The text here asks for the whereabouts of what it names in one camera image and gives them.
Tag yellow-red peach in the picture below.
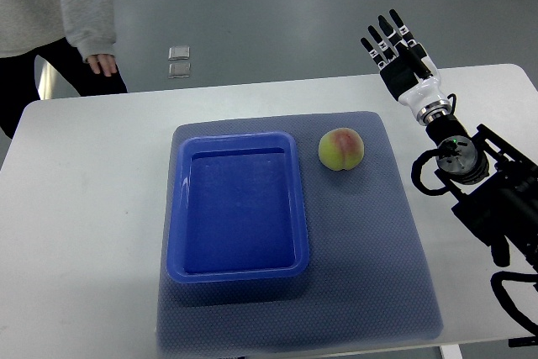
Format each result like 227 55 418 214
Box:
318 128 365 172

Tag metal floor plate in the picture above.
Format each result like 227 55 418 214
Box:
168 61 191 78
168 45 190 61

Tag person's black trousers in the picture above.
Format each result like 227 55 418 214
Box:
1 39 127 138

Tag lower metal floor plate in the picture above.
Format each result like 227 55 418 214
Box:
168 61 191 78

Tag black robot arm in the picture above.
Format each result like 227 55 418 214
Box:
361 10 537 268

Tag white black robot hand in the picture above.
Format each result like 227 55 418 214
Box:
361 9 450 119

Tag person's hand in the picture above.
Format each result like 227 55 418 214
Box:
85 54 119 77

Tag grey sweatshirt sleeve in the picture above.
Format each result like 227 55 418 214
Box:
1 0 116 60

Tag black cable loop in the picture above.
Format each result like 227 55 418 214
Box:
410 148 453 197

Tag blue plastic tray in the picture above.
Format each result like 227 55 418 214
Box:
166 131 309 284

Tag upper metal floor plate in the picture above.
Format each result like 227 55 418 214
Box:
168 45 190 61

